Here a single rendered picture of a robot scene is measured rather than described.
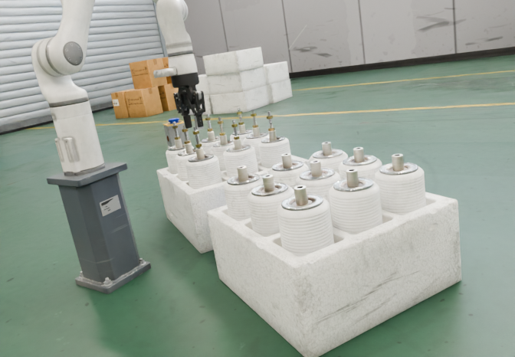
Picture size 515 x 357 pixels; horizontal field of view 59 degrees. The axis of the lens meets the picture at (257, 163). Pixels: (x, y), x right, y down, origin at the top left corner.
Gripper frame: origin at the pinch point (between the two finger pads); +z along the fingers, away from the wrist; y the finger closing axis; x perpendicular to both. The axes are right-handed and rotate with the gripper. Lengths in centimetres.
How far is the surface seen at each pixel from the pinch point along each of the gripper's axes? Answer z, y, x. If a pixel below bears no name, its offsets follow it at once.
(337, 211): 14, -57, 3
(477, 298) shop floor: 36, -72, -16
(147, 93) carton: 6, 360, -137
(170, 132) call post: 6.0, 36.0, -8.9
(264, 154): 13.2, -5.5, -18.8
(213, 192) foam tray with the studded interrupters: 18.8, -7.6, 1.8
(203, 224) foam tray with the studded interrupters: 27.1, -6.7, 6.1
